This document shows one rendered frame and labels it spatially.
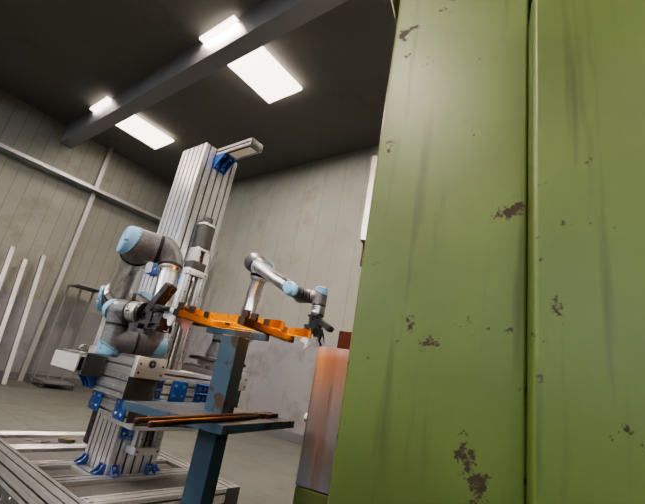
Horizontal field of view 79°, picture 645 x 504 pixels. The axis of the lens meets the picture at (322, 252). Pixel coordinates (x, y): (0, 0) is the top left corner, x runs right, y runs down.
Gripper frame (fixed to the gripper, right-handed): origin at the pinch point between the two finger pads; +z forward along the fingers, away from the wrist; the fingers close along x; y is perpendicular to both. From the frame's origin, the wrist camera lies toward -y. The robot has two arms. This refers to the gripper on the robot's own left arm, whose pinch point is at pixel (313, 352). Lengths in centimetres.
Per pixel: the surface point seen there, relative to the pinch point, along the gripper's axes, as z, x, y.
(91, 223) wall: -195, -105, 662
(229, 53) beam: -312, -16, 202
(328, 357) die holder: 6, 51, -47
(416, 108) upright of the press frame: -76, 70, -80
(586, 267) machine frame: -19, 68, -124
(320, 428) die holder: 28, 51, -48
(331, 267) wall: -148, -274, 209
